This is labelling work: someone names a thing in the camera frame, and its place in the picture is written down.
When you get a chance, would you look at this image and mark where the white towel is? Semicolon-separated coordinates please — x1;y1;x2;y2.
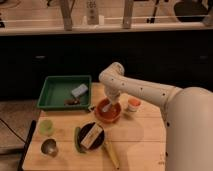
102;102;112;113

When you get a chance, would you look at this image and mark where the red bowl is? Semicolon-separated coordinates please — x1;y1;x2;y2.
94;98;121;124

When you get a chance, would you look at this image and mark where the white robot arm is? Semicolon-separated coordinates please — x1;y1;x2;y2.
99;62;213;171

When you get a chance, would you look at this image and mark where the small white orange-lidded jar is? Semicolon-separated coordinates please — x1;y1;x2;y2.
127;98;141;112

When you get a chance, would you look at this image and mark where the blue sponge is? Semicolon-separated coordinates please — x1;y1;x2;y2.
71;84;88;98

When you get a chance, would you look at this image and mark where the wooden block on plate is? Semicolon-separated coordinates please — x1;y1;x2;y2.
80;124;103;149

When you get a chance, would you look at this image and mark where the brown item in tray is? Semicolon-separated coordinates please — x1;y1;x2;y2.
64;99;80;105

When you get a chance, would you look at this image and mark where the yellow wooden utensil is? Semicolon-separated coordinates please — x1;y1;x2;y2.
103;141;120;170

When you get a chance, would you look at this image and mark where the green plastic tray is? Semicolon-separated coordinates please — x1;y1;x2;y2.
37;75;92;111

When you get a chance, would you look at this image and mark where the green plastic cup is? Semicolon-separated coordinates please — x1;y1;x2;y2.
39;120;54;136

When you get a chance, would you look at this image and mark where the white device on shelf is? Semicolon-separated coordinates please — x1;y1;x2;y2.
83;0;104;25

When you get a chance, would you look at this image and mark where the metal cup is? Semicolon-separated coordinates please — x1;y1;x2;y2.
41;139;58;157

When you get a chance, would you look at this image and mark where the wooden shelf board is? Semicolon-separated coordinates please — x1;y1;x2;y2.
0;22;213;36

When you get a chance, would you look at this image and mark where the right wooden shelf post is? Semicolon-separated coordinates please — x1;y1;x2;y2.
122;0;134;29

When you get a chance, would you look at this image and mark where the wooden shelf post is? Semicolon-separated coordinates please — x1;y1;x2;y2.
59;0;72;30
122;0;134;29

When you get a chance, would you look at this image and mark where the left wooden shelf post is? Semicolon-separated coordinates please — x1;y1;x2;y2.
59;0;72;30

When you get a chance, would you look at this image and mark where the black cable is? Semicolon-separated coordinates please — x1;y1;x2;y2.
0;118;27;145

